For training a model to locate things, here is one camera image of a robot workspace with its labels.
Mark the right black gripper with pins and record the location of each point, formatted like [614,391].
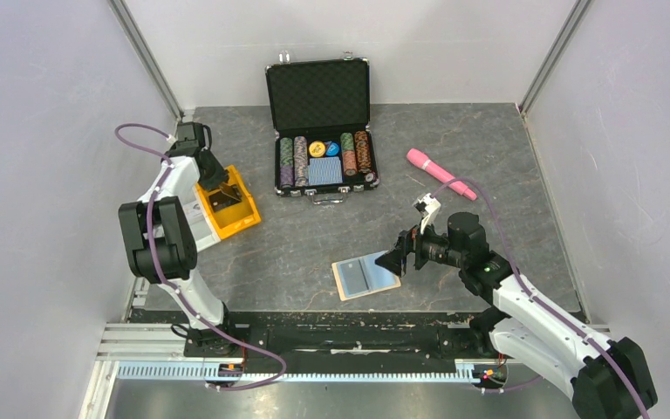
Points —
[393,259]

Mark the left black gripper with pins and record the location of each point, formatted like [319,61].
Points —
[220,175]

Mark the black VIP card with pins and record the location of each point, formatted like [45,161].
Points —
[229,194]
[213,203]

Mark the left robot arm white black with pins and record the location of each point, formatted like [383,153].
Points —
[159,242]

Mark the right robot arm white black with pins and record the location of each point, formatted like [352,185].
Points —
[603,378]

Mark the blue playing card deck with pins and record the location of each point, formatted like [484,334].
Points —
[325,171]

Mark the yellow plastic bin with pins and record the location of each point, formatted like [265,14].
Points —
[234,219]

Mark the white plastic bin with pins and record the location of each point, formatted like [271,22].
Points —
[203,233]

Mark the green purple chip stack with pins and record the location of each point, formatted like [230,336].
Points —
[286,165]

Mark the blue tan chip stack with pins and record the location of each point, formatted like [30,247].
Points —
[300,159]

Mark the pink cylindrical tool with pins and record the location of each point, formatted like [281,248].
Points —
[422,161]

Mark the yellow dealer button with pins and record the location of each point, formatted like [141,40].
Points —
[317,149]

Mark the blue dealer button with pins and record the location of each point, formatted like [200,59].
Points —
[332,149]

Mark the orange brown chip stack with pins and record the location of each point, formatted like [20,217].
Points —
[363,155]

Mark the green red chip stack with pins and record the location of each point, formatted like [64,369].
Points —
[347,144]

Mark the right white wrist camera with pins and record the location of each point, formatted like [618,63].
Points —
[428,207]

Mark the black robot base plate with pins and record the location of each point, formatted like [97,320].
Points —
[300,343]

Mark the white toothed cable rail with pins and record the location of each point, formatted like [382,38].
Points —
[213,372]

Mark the left aluminium frame post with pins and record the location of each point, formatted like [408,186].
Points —
[143,51]

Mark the aluminium frame post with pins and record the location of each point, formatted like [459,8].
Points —
[143,51]
[561,42]

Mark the right aluminium frame post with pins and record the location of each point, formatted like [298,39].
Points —
[561,42]

